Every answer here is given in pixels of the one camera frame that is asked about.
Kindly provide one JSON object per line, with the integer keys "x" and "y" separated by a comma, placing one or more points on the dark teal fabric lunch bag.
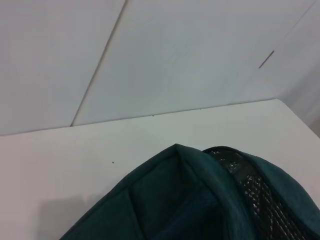
{"x": 180, "y": 200}

